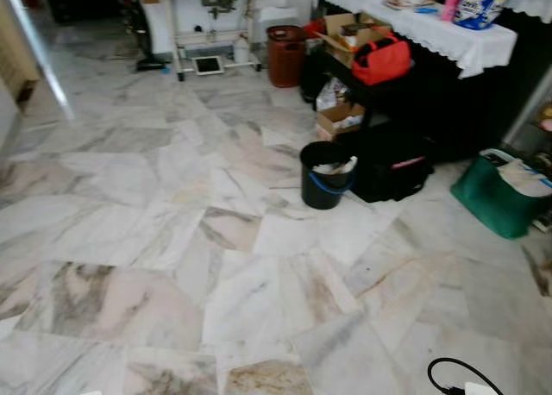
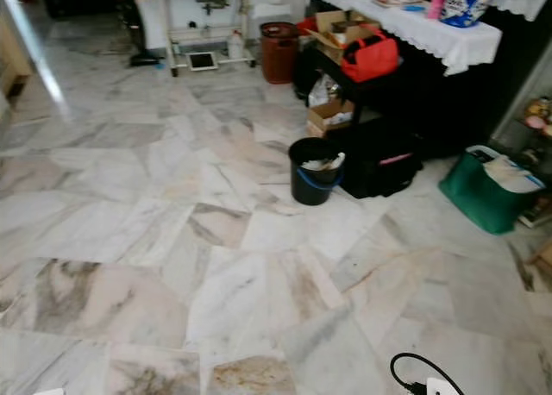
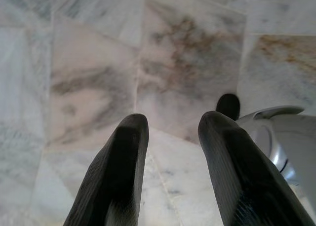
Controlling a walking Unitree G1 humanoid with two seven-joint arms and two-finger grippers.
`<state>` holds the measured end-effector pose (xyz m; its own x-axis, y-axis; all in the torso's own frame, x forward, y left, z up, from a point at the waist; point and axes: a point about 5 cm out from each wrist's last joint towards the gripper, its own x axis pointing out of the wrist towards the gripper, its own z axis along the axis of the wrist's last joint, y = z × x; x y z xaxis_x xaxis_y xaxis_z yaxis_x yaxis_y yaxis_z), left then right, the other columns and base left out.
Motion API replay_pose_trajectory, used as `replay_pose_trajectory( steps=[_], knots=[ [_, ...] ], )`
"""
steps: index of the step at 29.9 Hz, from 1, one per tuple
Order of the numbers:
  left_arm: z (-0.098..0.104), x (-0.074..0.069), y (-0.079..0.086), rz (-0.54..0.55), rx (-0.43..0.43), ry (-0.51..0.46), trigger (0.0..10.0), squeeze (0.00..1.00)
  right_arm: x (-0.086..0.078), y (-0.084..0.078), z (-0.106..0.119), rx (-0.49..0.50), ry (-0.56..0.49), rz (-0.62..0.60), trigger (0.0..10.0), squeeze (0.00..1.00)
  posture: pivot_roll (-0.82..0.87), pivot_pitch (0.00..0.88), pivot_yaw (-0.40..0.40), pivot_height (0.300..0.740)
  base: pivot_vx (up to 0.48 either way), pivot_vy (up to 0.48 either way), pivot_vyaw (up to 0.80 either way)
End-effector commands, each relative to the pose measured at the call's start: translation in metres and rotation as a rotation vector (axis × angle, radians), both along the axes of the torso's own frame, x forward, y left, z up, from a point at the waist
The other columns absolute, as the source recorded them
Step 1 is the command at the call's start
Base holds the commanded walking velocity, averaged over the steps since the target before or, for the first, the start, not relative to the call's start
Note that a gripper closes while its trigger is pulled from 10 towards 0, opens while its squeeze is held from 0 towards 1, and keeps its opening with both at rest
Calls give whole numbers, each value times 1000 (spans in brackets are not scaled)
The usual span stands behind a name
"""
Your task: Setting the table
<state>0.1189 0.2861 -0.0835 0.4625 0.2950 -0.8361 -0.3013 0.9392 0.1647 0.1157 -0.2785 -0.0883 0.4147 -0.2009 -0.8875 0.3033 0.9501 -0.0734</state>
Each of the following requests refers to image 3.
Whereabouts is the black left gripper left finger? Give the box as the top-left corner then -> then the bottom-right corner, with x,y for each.
63,113 -> 150,226

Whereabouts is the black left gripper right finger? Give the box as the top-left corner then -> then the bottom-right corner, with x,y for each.
198,110 -> 316,226

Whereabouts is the black robot foot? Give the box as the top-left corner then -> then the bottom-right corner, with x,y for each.
216,93 -> 241,121

